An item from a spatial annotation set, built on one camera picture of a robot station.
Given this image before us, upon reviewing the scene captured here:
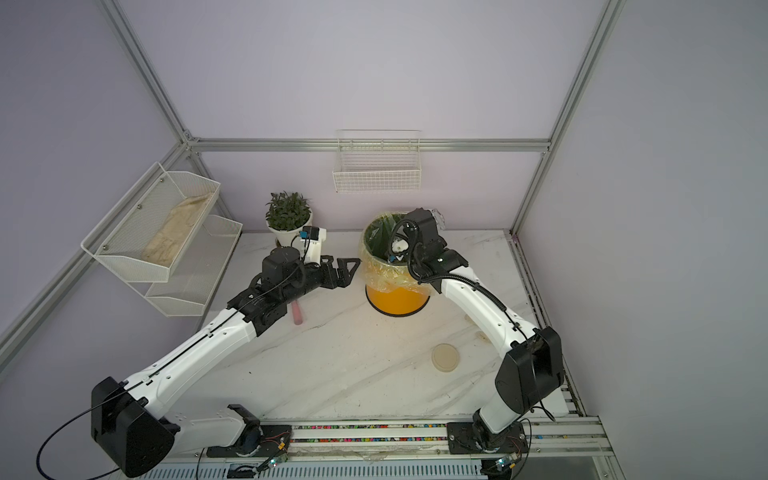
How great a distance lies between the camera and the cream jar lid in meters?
0.87

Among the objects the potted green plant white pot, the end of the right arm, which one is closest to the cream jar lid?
the end of the right arm

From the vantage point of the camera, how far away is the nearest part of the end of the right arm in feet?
1.88

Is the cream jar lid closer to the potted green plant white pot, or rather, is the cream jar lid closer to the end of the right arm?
the end of the right arm

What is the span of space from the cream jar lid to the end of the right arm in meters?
0.38
